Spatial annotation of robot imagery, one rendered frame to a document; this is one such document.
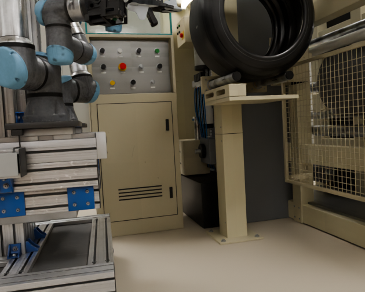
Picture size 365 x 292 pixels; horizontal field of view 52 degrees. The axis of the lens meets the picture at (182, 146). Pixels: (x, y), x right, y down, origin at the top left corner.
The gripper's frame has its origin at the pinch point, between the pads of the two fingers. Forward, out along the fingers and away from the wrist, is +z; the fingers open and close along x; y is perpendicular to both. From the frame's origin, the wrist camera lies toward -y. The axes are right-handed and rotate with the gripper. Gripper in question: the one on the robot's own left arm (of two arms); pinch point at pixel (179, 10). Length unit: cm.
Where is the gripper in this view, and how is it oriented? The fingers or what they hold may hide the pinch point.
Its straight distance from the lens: 185.5
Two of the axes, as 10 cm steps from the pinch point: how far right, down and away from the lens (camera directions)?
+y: 0.6, -10.0, -0.2
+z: 9.6, 0.5, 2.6
